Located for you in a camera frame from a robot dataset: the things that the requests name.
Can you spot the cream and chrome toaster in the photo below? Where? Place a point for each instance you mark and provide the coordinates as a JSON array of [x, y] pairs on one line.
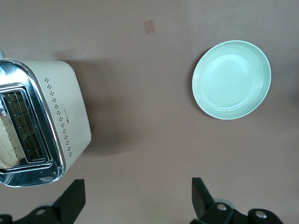
[[70, 105]]

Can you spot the toasted bread slice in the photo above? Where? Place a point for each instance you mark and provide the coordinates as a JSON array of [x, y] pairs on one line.
[[7, 144]]

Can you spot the light green round plate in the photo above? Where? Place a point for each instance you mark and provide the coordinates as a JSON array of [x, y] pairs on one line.
[[231, 79]]

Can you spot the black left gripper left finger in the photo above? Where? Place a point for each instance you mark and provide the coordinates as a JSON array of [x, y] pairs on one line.
[[60, 212]]

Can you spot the brown square tape patch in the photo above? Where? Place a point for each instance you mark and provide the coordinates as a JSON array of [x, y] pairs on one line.
[[149, 27]]

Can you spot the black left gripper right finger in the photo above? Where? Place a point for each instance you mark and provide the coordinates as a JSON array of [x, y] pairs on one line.
[[208, 213]]

